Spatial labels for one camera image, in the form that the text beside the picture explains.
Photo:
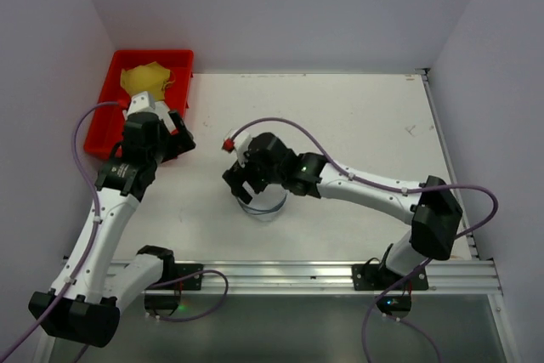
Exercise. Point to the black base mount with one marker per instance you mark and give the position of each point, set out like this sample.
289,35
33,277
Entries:
166,299
371,276

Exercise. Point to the aluminium mounting rail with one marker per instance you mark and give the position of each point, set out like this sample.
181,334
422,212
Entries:
456,277

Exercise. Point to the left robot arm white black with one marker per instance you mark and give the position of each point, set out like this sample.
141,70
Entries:
83,305

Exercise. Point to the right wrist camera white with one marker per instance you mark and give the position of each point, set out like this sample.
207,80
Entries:
237,142

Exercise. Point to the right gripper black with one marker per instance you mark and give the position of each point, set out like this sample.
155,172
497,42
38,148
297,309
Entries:
237,178

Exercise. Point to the red plastic tray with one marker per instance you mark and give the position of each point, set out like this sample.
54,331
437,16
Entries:
107,123

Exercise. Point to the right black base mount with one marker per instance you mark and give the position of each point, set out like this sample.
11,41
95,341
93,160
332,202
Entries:
371,276

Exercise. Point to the white mesh laundry bag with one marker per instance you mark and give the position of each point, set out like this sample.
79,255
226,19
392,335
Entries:
267,205

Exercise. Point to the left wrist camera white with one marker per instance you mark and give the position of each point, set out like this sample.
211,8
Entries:
142,102

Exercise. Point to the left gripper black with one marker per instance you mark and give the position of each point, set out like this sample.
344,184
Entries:
179,137

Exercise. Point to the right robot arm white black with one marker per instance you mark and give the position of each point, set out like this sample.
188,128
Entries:
431,211

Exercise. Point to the white bra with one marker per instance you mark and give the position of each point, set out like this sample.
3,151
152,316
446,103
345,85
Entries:
159,108

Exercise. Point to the yellow bra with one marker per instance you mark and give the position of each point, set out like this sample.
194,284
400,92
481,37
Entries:
152,78

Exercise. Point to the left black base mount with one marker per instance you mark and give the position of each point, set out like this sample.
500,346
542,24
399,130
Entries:
166,299

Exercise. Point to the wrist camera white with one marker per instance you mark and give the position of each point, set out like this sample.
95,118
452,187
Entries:
142,102
237,142

